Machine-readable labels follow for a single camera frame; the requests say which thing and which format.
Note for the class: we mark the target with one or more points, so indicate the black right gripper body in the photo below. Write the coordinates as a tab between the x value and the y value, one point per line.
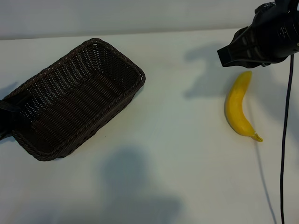
264	45

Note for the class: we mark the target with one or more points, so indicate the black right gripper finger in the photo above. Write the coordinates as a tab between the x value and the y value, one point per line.
236	51
238	61

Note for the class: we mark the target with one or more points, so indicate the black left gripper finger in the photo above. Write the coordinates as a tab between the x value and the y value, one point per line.
7	123
10	108

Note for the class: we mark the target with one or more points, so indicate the yellow banana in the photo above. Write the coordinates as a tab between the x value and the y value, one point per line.
234	109

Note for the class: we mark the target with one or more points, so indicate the dark brown woven basket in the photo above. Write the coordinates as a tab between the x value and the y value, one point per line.
74	105

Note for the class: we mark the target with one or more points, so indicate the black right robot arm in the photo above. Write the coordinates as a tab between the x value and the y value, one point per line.
290	30

